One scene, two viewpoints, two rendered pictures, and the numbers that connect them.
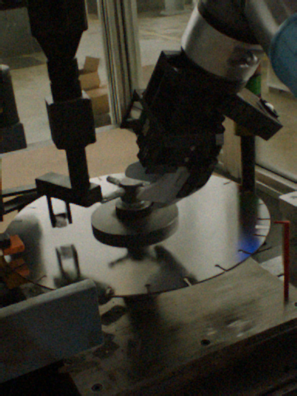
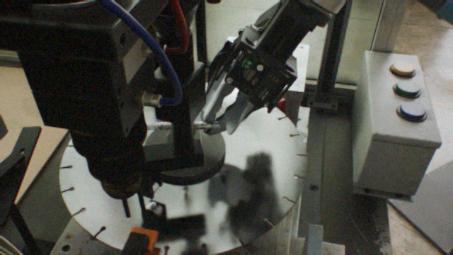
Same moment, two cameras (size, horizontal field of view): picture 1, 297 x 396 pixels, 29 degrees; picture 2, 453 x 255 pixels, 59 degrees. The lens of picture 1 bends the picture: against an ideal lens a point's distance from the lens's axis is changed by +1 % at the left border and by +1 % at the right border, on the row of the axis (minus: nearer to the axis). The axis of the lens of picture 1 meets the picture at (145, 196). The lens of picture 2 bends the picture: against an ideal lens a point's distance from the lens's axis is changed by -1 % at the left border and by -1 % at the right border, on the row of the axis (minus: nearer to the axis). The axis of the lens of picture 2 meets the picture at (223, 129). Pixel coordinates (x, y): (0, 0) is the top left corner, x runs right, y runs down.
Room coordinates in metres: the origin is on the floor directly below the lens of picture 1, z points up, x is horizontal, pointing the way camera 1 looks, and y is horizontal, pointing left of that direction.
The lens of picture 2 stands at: (0.37, 0.30, 1.33)
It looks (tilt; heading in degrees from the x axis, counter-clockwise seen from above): 41 degrees down; 307
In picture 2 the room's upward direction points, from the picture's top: straight up
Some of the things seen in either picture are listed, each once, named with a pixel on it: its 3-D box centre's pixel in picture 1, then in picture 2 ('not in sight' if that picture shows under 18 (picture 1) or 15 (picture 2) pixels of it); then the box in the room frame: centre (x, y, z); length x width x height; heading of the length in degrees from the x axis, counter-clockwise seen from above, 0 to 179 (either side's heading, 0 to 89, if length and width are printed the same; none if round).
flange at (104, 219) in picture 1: (134, 211); (184, 144); (0.65, 0.02, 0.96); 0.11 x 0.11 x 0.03
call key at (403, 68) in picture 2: not in sight; (402, 71); (0.50, -0.46, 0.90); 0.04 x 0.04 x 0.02
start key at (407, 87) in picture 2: not in sight; (406, 90); (0.47, -0.39, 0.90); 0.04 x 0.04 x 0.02
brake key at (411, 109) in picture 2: not in sight; (411, 112); (0.44, -0.33, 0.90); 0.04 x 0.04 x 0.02
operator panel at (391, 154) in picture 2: not in sight; (388, 120); (0.48, -0.39, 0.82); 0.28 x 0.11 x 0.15; 114
